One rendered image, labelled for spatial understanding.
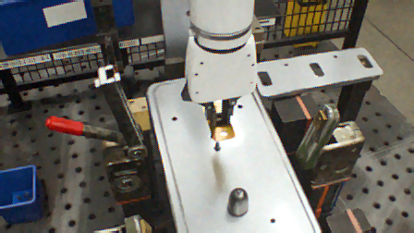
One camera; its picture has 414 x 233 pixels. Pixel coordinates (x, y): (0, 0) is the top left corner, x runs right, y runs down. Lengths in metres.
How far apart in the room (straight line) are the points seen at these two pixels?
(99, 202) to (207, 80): 0.57
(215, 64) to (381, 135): 0.77
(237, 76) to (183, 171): 0.21
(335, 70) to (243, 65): 0.39
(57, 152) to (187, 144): 0.52
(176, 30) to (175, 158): 0.29
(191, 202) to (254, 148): 0.16
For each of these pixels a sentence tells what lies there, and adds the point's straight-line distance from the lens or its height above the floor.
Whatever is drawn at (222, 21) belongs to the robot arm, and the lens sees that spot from 0.54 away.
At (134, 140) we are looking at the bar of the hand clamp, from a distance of 0.69.
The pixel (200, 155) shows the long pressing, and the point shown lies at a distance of 0.77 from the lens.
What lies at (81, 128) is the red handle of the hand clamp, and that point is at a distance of 0.67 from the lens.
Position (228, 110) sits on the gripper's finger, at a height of 1.11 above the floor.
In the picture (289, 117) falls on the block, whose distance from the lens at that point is 0.87.
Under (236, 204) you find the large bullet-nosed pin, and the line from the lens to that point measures 0.68.
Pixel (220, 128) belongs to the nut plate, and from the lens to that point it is 0.71.
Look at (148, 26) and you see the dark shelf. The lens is 1.01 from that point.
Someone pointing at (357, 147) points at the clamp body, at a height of 1.03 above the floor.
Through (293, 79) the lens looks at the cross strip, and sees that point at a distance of 0.92.
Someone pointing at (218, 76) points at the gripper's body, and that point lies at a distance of 0.61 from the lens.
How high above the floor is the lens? 1.61
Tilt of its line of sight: 48 degrees down
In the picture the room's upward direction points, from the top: straight up
